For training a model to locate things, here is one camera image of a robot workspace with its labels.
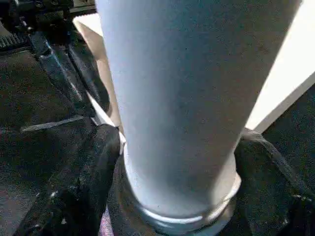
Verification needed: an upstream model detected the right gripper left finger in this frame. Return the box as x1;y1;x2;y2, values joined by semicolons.
24;123;122;236

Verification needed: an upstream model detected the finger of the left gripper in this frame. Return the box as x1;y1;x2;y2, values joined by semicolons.
67;45;111;113
36;51;95;118

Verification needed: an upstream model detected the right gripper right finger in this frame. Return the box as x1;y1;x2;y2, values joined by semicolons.
231;129;315;236

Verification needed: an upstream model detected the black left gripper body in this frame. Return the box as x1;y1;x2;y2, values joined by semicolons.
0;0;76;53

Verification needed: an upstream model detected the white plastic table leg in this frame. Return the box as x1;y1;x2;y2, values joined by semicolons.
94;0;303;234

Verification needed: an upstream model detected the white plastic table top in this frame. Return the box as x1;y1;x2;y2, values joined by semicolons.
72;0;315;236

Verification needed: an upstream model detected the black work mat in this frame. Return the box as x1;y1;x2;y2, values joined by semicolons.
0;44;315;236

